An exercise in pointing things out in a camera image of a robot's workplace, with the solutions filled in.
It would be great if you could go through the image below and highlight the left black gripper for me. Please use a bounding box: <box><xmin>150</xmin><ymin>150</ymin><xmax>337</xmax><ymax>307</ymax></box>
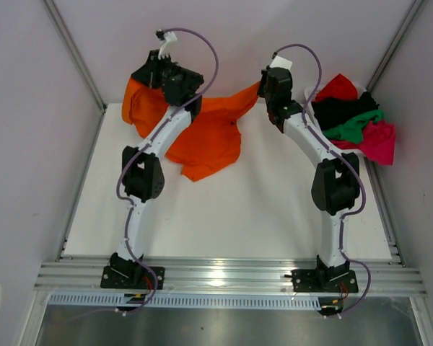
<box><xmin>130</xmin><ymin>50</ymin><xmax>200</xmax><ymax>91</ymax></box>

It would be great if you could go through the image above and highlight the orange t shirt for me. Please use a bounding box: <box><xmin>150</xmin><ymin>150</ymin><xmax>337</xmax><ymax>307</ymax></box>
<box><xmin>121</xmin><ymin>78</ymin><xmax>260</xmax><ymax>182</ymax></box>

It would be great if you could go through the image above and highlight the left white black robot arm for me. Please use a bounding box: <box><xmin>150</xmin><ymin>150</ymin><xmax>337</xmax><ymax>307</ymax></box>
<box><xmin>100</xmin><ymin>50</ymin><xmax>204</xmax><ymax>289</ymax></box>

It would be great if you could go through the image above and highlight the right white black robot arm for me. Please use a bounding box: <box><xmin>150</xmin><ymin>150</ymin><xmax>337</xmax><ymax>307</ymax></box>
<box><xmin>258</xmin><ymin>67</ymin><xmax>361</xmax><ymax>293</ymax></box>

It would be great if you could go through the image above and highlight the white plastic laundry basket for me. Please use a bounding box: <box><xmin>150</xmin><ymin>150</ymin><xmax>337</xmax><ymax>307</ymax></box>
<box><xmin>304</xmin><ymin>84</ymin><xmax>367</xmax><ymax>158</ymax></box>

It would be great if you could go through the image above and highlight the black t shirt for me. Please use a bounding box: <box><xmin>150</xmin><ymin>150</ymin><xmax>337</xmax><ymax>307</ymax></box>
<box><xmin>312</xmin><ymin>92</ymin><xmax>380</xmax><ymax>130</ymax></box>

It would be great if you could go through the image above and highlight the red t shirt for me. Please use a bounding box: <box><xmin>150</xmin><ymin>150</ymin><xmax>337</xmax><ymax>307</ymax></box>
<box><xmin>314</xmin><ymin>74</ymin><xmax>358</xmax><ymax>102</ymax></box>

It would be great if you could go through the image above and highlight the green t shirt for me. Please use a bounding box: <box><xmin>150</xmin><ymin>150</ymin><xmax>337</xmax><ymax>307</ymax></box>
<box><xmin>323</xmin><ymin>110</ymin><xmax>384</xmax><ymax>144</ymax></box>

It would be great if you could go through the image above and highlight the magenta t shirt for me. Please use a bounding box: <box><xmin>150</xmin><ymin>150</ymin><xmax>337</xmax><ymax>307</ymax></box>
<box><xmin>331</xmin><ymin>120</ymin><xmax>396</xmax><ymax>166</ymax></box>

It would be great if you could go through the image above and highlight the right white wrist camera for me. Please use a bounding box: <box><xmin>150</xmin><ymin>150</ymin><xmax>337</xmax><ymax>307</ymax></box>
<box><xmin>269</xmin><ymin>55</ymin><xmax>292</xmax><ymax>70</ymax></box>

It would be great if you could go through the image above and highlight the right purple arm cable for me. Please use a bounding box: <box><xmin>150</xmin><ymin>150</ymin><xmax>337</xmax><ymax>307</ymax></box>
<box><xmin>272</xmin><ymin>43</ymin><xmax>375</xmax><ymax>320</ymax></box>

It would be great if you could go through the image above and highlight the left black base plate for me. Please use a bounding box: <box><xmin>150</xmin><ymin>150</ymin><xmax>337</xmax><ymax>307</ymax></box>
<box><xmin>100</xmin><ymin>266</ymin><xmax>156</xmax><ymax>290</ymax></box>

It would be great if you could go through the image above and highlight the aluminium mounting rail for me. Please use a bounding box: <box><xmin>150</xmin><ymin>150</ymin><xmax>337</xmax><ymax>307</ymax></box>
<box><xmin>34</xmin><ymin>257</ymin><xmax>427</xmax><ymax>297</ymax></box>

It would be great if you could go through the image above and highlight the slotted grey cable duct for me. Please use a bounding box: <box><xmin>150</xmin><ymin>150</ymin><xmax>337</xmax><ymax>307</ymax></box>
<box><xmin>48</xmin><ymin>293</ymin><xmax>321</xmax><ymax>311</ymax></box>

